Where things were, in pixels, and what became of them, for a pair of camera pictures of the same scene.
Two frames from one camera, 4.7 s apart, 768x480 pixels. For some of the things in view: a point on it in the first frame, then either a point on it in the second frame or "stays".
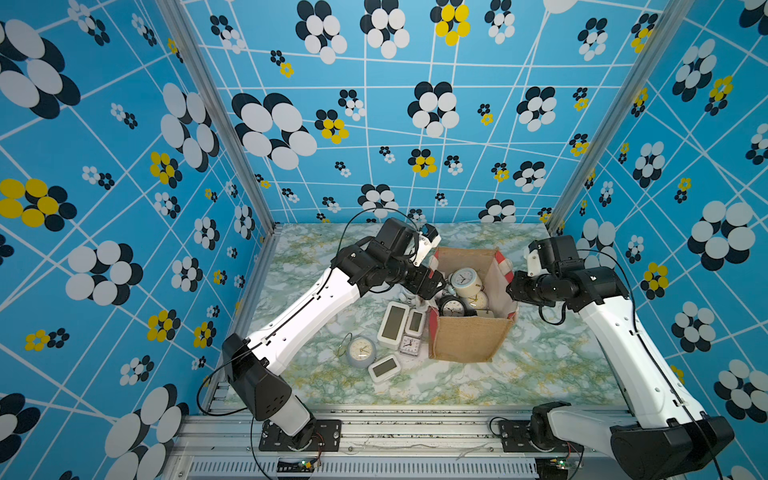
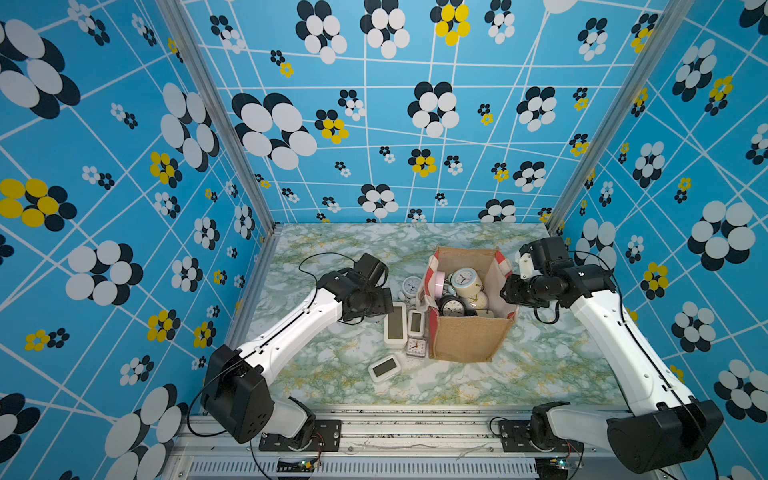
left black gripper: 432,286 -> 384,304
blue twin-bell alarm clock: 465,282 stays
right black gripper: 516,290 stays
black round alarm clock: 452,306 stays
